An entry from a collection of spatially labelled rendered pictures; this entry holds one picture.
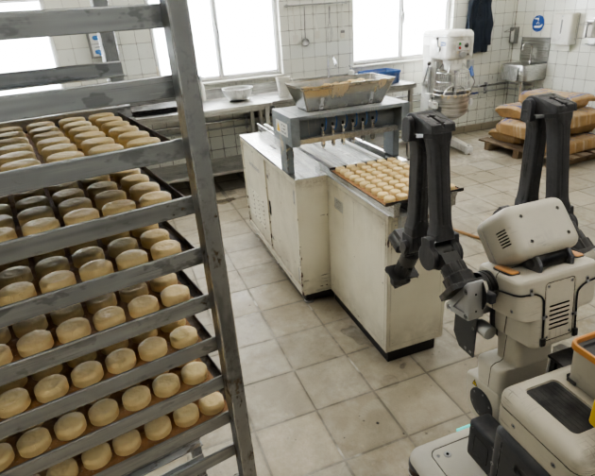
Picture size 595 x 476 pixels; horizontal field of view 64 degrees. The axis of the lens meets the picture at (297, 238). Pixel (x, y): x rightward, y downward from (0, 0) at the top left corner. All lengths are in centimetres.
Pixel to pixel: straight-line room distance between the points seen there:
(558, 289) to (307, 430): 128
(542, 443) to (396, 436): 107
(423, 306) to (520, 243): 118
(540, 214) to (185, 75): 104
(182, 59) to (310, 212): 213
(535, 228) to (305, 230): 163
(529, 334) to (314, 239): 163
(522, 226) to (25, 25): 117
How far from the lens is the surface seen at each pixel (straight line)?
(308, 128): 271
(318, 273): 295
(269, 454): 221
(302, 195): 270
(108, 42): 114
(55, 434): 99
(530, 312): 142
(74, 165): 71
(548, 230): 144
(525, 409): 130
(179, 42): 70
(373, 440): 224
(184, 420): 102
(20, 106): 70
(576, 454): 124
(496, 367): 160
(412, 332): 254
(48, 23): 70
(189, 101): 71
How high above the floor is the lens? 167
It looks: 25 degrees down
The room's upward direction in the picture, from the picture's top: 4 degrees counter-clockwise
